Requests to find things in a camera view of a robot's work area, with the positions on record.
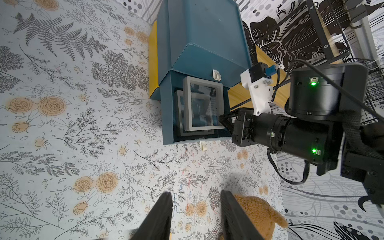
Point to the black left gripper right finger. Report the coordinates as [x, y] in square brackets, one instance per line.
[235, 223]

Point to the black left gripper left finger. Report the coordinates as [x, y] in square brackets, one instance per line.
[157, 224]

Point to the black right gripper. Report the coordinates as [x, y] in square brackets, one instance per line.
[317, 142]

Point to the grey square brooch box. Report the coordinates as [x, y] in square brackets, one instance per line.
[179, 102]
[203, 104]

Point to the teal yellow drawer cabinet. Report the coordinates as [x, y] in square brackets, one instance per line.
[201, 39]

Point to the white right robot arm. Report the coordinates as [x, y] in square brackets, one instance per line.
[336, 93]

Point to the brown teddy bear plush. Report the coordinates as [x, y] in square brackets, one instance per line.
[262, 215]

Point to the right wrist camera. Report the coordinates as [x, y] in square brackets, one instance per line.
[258, 80]

